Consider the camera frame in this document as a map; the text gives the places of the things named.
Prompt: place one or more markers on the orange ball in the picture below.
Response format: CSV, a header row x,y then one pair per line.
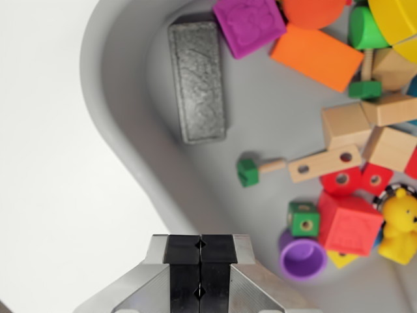
x,y
312,13

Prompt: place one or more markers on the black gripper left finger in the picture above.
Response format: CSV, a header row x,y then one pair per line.
x,y
182,270

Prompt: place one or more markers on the grey foam block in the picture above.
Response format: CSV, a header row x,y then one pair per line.
x,y
200,84

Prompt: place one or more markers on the small blue piece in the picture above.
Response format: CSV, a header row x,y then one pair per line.
x,y
378,238

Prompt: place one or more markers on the green-headed wooden bolt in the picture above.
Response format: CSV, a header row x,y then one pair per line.
x,y
247,172
365,89

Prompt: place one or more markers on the yellow sliced wooden banana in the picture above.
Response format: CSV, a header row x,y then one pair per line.
x,y
397,19

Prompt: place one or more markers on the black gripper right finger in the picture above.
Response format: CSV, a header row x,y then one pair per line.
x,y
216,270

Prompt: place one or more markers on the yellow rubber bear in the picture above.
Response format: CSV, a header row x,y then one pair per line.
x,y
399,234

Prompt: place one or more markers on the orange rectangular block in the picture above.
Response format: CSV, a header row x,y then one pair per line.
x,y
316,57

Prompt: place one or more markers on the green cylinder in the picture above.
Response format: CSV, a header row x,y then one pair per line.
x,y
365,31

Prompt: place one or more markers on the yellow triangular block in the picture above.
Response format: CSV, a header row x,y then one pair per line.
x,y
341,259

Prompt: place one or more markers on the grey plastic bin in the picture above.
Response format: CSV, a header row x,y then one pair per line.
x,y
260,130

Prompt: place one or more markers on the teal wooden block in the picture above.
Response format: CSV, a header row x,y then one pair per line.
x,y
413,86

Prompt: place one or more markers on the wooden strip with holes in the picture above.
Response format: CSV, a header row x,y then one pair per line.
x,y
322,164

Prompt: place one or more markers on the red embossed cube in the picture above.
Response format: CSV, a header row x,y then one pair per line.
x,y
348,225

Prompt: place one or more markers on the plain wooden block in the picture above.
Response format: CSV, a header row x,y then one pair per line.
x,y
391,111
391,150

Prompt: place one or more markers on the purple embossed cube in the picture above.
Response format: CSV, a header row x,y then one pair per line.
x,y
249,26

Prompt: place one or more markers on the red cube with hole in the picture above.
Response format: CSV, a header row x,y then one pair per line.
x,y
386,177

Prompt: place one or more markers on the green cube with holes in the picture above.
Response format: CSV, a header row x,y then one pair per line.
x,y
304,225

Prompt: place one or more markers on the light wooden hexagon piece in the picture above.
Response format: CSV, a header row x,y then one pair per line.
x,y
392,70

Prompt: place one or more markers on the plain wooden cube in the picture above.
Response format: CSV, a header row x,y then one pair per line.
x,y
345,125

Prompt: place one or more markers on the purple plastic cup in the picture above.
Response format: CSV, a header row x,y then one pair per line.
x,y
303,261

